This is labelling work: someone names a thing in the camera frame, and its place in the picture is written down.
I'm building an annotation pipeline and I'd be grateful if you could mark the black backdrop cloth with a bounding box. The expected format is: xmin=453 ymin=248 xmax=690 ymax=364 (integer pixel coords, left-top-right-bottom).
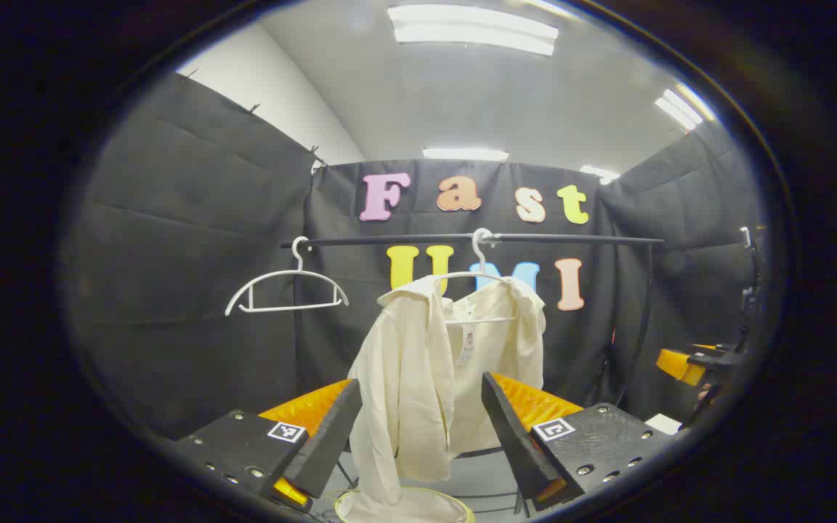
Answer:
xmin=62 ymin=73 xmax=768 ymax=440

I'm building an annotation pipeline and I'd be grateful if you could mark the large ceiling light panel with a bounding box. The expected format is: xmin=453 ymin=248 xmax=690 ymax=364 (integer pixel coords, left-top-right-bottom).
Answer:
xmin=387 ymin=4 xmax=560 ymax=57

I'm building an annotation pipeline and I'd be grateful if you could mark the cream white shirt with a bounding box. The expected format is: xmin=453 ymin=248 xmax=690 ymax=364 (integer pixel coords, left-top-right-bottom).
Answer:
xmin=335 ymin=275 xmax=548 ymax=522

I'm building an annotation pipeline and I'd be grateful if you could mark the black clothes rack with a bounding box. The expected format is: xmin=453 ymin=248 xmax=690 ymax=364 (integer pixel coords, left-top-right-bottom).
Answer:
xmin=280 ymin=231 xmax=665 ymax=518

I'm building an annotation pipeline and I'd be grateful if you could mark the empty white plastic hanger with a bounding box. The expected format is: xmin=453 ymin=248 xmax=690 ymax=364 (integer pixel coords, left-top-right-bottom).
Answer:
xmin=225 ymin=236 xmax=350 ymax=317

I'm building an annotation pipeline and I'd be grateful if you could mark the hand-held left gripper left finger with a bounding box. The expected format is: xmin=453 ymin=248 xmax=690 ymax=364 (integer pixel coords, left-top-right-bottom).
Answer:
xmin=171 ymin=378 xmax=363 ymax=513

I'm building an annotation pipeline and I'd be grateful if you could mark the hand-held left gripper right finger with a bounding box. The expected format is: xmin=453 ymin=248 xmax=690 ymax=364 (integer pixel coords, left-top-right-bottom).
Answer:
xmin=481 ymin=370 xmax=674 ymax=513

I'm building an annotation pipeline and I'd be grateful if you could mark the white flat board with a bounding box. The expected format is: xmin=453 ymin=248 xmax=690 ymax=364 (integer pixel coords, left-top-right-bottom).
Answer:
xmin=644 ymin=413 xmax=684 ymax=436

